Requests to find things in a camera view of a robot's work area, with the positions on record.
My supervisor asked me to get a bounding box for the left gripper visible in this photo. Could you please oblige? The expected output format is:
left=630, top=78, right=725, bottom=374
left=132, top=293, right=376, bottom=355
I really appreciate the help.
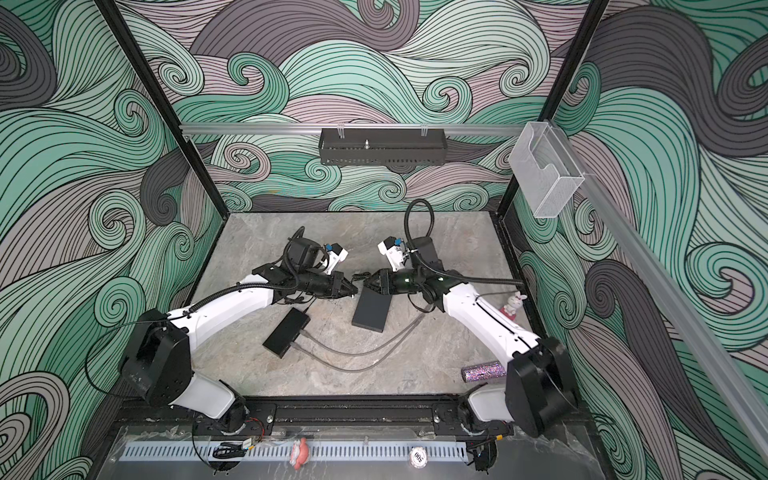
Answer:
left=298, top=271, right=358, bottom=299

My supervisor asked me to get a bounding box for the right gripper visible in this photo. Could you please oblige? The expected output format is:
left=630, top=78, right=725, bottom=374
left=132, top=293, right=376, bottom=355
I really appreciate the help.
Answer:
left=363, top=267, right=428, bottom=296

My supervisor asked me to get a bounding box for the large black network switch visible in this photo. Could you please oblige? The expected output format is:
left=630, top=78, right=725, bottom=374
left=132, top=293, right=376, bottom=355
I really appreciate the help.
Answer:
left=351, top=287, right=392, bottom=333

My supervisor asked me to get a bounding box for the small black power adapter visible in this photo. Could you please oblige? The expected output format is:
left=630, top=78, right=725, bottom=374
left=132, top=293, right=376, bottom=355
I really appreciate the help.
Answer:
left=302, top=298, right=317, bottom=314

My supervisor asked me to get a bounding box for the grey ethernet cable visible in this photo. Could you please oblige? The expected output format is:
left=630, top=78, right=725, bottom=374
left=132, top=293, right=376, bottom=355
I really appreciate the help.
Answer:
left=293, top=314, right=424, bottom=373
left=298, top=311, right=427, bottom=358

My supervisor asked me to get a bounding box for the small black ribbed switch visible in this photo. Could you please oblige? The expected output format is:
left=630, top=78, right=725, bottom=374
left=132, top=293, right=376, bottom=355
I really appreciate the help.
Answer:
left=262, top=308, right=310, bottom=359

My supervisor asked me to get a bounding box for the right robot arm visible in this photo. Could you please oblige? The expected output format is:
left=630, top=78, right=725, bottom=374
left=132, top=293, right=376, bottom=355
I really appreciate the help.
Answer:
left=364, top=198, right=577, bottom=437

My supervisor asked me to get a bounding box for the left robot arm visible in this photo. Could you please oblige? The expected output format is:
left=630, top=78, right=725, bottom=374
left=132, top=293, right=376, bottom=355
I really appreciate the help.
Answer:
left=118, top=228, right=357, bottom=424

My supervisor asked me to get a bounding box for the pink bunny figurine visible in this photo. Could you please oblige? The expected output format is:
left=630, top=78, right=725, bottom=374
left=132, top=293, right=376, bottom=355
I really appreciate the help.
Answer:
left=501, top=291, right=528, bottom=320

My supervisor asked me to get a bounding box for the glittery purple microphone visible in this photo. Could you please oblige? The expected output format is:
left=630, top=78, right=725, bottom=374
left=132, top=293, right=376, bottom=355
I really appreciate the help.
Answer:
left=461, top=361, right=506, bottom=383

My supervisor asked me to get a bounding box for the round white pink object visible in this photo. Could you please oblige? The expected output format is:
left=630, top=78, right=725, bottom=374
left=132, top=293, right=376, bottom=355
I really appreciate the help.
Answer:
left=409, top=447, right=428, bottom=469

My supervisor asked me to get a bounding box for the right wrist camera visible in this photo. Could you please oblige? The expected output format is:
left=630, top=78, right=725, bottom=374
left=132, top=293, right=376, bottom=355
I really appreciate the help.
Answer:
left=377, top=236, right=409, bottom=272

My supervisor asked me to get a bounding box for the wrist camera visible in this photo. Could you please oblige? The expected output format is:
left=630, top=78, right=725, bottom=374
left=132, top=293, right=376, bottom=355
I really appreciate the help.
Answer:
left=377, top=236, right=409, bottom=272
left=324, top=243, right=348, bottom=275

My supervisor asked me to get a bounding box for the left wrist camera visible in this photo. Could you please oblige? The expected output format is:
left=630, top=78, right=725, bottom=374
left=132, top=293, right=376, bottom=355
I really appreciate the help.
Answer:
left=324, top=243, right=348, bottom=275

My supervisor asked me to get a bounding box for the black perforated wall tray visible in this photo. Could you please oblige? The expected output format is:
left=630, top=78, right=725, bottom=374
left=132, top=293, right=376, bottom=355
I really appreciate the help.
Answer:
left=318, top=128, right=448, bottom=171

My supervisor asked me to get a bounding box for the pink toy on duct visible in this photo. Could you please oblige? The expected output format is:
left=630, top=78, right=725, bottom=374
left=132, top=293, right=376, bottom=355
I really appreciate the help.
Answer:
left=289, top=437, right=310, bottom=471

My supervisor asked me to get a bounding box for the white slotted cable duct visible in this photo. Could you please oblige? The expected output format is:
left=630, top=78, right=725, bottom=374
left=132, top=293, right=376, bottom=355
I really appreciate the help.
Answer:
left=117, top=440, right=469, bottom=463

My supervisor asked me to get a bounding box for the clear acrylic wall box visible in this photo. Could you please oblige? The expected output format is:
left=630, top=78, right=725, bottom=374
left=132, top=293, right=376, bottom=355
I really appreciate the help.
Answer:
left=509, top=121, right=585, bottom=219

